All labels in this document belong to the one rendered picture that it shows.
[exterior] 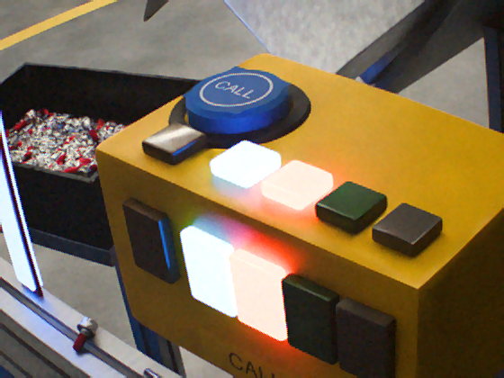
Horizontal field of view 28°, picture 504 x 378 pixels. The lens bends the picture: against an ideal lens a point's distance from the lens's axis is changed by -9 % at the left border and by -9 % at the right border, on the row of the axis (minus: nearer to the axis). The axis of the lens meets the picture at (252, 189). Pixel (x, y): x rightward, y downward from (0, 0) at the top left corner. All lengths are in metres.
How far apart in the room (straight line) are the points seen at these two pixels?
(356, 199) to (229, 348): 0.09
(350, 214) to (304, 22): 0.43
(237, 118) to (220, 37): 2.77
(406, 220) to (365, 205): 0.02
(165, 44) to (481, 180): 2.84
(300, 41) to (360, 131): 0.36
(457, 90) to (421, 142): 2.38
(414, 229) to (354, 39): 0.43
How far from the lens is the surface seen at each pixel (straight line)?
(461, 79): 2.83
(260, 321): 0.38
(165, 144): 0.40
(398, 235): 0.33
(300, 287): 0.35
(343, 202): 0.35
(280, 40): 0.76
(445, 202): 0.36
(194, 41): 3.17
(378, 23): 0.75
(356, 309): 0.34
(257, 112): 0.40
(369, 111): 0.42
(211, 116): 0.41
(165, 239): 0.40
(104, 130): 0.93
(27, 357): 0.72
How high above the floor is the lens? 1.27
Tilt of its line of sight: 32 degrees down
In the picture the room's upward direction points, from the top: 8 degrees counter-clockwise
